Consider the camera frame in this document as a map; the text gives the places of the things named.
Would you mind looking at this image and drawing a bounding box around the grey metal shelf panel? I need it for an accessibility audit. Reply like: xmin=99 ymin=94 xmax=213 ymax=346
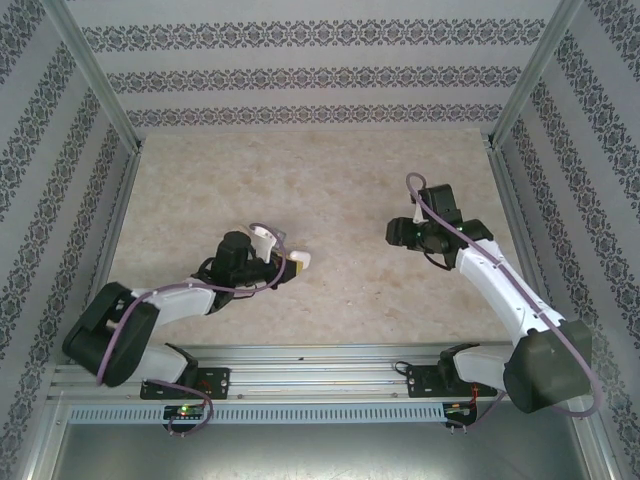
xmin=24 ymin=399 xmax=619 ymax=480

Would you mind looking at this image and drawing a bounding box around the aluminium side rail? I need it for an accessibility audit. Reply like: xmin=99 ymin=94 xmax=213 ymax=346
xmin=490 ymin=147 xmax=569 ymax=359
xmin=68 ymin=149 xmax=146 ymax=366

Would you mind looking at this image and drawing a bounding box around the aluminium rail beam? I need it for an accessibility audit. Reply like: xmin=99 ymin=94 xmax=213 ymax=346
xmin=49 ymin=343 xmax=589 ymax=401

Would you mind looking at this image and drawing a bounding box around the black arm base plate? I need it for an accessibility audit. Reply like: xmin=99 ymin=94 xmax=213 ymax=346
xmin=405 ymin=364 xmax=497 ymax=400
xmin=141 ymin=367 xmax=232 ymax=401

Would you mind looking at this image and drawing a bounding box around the slotted grey cable duct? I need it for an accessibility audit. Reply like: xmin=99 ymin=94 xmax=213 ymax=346
xmin=67 ymin=402 xmax=449 ymax=426

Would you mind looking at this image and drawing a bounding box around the aluminium frame post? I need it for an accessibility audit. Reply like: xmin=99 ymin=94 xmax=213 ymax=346
xmin=42 ymin=0 xmax=146 ymax=154
xmin=485 ymin=0 xmax=586 ymax=151

